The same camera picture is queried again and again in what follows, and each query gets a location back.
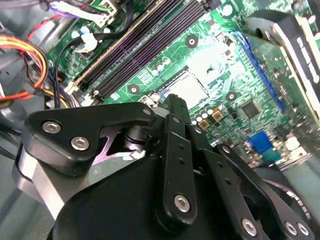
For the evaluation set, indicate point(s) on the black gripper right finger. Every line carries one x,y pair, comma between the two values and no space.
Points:
215,172

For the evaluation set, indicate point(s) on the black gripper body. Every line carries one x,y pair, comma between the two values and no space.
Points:
112,205

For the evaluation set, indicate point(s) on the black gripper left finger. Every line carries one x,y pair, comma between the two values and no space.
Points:
75,130

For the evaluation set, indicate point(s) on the silver square CPU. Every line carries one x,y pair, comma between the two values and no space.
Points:
195,87

